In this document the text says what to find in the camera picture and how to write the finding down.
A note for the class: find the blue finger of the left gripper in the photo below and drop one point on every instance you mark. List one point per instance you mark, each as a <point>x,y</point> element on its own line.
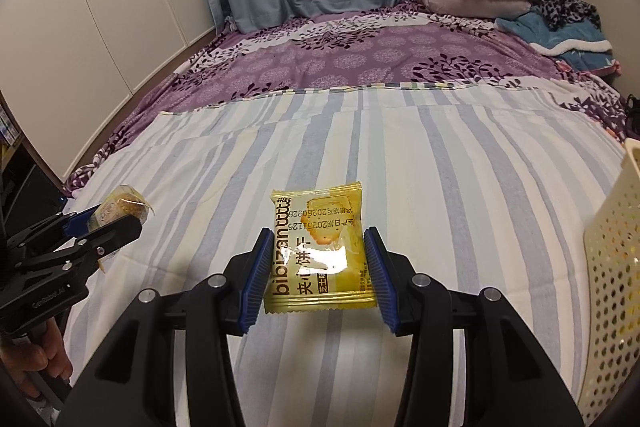
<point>106,240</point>
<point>76,225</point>

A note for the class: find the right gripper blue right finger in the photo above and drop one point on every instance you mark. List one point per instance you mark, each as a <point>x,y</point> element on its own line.
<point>382,275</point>

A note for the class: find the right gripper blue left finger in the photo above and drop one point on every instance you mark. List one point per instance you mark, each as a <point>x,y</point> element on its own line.
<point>254,280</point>

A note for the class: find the clear yellow pastry packet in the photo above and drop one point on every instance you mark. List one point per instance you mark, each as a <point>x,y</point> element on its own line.
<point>123,201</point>

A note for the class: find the cream perforated plastic basket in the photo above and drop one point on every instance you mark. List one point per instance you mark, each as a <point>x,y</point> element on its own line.
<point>611,243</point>

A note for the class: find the person's left hand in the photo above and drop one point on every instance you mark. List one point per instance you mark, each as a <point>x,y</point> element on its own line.
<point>47,354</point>

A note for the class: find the striped white blue sheet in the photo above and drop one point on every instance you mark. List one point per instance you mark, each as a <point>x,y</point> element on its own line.
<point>480,185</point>

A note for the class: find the white wardrobe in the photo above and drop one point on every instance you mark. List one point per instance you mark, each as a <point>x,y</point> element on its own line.
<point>69,66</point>

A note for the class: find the purple floral bed sheet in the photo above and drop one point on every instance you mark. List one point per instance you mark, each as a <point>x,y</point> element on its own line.
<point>397,45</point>

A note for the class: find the black backpack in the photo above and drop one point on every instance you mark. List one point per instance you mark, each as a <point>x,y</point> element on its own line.
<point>632,117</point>

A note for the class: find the blue folded blanket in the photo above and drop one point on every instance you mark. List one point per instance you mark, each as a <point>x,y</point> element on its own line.
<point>581,45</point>

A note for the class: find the leopard print cloth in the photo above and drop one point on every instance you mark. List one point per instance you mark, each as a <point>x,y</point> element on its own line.
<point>559,13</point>

